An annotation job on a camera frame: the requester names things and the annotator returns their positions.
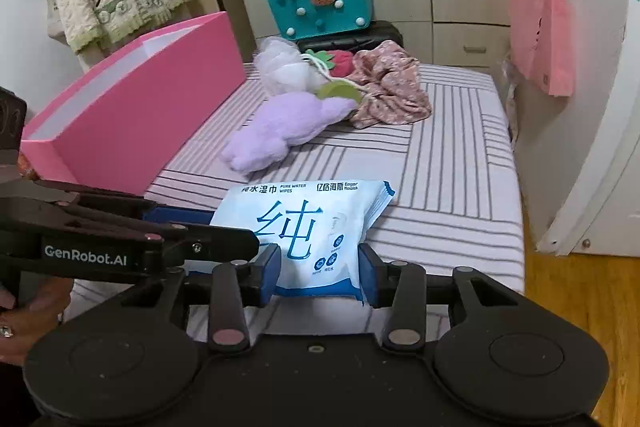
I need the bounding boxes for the black suitcase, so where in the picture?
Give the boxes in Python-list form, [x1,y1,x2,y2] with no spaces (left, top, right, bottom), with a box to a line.
[295,21,405,55]

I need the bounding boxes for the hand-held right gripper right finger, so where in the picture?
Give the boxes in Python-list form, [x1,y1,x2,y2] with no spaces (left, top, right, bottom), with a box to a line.
[357,243,521,352]

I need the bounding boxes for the pink cardboard box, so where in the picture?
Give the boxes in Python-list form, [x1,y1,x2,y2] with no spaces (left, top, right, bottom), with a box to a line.
[20,11,247,196]

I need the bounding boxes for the green soft pad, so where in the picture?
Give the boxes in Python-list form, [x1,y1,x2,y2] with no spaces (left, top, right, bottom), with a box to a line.
[315,79,365,105]

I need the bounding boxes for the pink floral cloth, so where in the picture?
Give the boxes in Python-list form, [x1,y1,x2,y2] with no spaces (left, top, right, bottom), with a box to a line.
[347,39,433,128]

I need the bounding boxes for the pink shopping bag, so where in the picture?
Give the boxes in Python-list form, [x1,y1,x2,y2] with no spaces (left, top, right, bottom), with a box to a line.
[507,0,575,98]

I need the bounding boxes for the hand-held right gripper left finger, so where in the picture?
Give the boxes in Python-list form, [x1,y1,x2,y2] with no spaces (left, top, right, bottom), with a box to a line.
[120,243,283,354]

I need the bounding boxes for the person's left hand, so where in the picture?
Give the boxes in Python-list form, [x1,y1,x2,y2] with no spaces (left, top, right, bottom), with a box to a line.
[0,276,73,365]

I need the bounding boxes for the red felt strawberry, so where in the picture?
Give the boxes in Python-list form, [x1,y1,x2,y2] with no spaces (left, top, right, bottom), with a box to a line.
[305,48,357,80]

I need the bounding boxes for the blue white wet wipes pack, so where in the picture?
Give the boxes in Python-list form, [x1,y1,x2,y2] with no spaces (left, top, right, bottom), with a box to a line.
[209,179,396,307]

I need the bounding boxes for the striped tablecloth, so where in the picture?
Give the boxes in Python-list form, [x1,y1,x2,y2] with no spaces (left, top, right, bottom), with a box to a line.
[70,62,526,343]

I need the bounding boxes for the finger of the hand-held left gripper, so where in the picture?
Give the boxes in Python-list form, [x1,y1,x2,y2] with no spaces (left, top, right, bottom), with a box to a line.
[165,227,261,274]
[35,179,217,226]

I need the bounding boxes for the white mesh bath sponge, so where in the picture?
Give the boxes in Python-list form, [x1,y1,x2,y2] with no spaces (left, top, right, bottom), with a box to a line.
[252,36,328,96]

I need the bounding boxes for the clear plastic bag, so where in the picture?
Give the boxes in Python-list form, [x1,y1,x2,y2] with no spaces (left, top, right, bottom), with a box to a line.
[500,52,523,148]

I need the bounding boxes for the purple plush toy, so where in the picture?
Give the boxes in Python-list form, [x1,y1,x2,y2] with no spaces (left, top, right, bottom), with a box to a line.
[221,91,358,172]

